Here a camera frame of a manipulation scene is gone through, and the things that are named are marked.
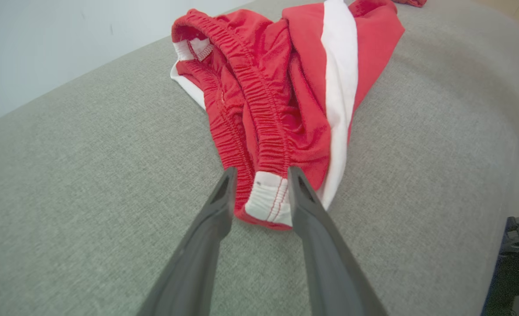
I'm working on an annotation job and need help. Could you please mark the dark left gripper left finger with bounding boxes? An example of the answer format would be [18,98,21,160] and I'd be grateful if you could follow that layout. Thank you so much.
[137,167,238,316]

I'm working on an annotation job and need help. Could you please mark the black robot chassis part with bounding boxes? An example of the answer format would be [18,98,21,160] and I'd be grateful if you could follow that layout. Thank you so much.
[481,212,519,316]

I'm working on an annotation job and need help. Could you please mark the red shorts white stripe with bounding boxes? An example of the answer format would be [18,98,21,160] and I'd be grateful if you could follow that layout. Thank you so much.
[170,0,406,231]

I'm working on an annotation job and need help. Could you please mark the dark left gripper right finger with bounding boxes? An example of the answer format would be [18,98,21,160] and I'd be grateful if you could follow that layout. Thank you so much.
[288,166,387,316]

